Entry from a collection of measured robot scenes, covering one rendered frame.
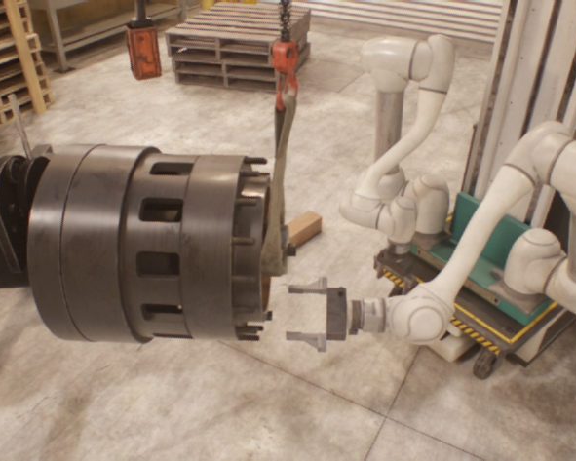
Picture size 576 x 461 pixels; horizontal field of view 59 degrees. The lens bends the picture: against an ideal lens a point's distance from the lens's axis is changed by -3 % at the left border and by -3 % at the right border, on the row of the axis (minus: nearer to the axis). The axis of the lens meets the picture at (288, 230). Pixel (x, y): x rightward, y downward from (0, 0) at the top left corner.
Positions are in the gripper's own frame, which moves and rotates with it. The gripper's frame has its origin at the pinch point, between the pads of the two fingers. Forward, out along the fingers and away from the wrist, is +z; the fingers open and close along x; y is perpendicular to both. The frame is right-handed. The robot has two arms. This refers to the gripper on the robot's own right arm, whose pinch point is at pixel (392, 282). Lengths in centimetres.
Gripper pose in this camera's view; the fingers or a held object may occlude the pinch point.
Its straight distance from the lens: 211.7
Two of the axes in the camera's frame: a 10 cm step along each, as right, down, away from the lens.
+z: 0.0, 8.1, 5.9
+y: 7.8, -3.6, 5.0
